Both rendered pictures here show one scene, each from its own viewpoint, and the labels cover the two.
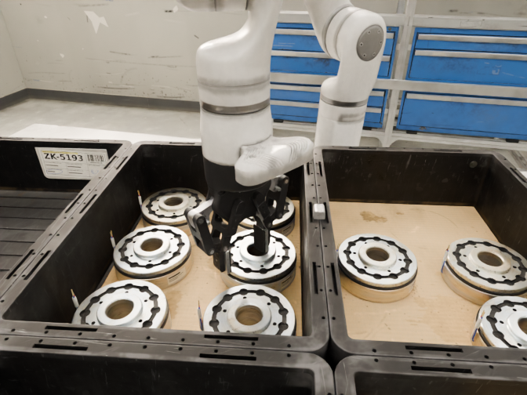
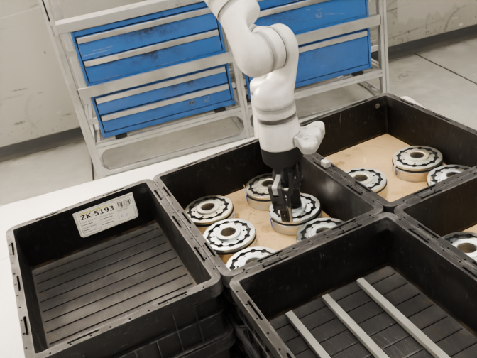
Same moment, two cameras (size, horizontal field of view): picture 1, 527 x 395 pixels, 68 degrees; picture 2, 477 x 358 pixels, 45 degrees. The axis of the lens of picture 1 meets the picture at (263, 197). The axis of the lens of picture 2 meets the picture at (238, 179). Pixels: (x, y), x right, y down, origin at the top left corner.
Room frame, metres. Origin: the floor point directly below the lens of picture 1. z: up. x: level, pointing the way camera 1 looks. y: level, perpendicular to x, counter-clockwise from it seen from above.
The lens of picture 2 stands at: (-0.43, 0.46, 1.48)
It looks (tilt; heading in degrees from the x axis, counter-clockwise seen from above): 29 degrees down; 337
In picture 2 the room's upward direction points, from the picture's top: 11 degrees counter-clockwise
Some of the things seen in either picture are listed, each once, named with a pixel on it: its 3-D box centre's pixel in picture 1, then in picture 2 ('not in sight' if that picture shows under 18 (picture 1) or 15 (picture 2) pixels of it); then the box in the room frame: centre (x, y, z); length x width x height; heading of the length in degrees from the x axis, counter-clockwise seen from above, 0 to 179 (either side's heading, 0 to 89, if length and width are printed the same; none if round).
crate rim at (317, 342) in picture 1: (198, 215); (256, 196); (0.41, 0.08, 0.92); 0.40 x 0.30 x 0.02; 176
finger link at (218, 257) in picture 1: (213, 255); (283, 212); (0.35, 0.06, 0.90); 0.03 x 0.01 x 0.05; 131
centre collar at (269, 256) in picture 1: (257, 250); (294, 206); (0.40, 0.01, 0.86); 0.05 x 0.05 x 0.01
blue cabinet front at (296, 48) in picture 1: (325, 77); (157, 70); (2.27, -0.36, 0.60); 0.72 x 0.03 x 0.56; 77
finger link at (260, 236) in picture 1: (260, 238); (294, 196); (0.40, 0.00, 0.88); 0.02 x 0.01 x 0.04; 41
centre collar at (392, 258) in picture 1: (377, 255); (360, 178); (0.39, -0.15, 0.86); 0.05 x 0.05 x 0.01
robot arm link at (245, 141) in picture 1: (247, 127); (288, 126); (0.37, 0.02, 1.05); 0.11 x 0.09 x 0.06; 41
